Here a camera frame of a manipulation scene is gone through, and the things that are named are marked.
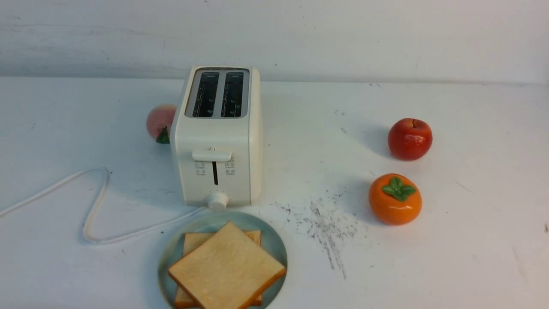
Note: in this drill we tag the toast slice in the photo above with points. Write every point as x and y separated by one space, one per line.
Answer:
191 242
227 271

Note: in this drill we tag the white two-slot toaster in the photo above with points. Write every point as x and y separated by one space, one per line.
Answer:
217 137

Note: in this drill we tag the pink peach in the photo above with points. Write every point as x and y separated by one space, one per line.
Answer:
159 122

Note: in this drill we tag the orange persimmon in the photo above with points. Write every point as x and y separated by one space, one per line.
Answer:
394 199

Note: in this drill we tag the red apple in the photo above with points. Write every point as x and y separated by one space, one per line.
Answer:
410 139

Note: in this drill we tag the light blue round plate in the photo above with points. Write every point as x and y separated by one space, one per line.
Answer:
271 242

